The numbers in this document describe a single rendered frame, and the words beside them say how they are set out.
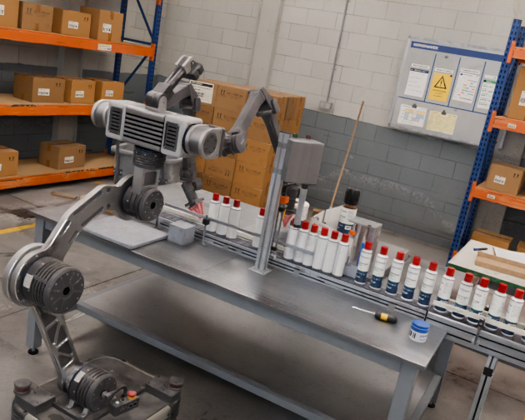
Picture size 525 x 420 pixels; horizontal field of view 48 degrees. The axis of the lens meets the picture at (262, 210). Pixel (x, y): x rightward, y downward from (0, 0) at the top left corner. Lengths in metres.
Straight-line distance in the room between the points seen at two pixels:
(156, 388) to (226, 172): 3.96
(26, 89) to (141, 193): 4.15
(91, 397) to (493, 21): 5.72
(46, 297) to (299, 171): 1.20
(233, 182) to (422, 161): 2.23
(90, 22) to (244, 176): 2.33
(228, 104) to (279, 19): 1.82
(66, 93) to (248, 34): 2.62
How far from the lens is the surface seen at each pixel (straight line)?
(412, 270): 2.68
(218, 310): 3.78
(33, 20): 6.35
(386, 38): 7.30
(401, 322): 2.63
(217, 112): 6.48
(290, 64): 7.76
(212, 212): 3.05
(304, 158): 2.66
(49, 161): 6.90
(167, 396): 2.82
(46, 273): 2.23
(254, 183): 6.34
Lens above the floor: 1.84
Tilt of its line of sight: 15 degrees down
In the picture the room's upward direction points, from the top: 10 degrees clockwise
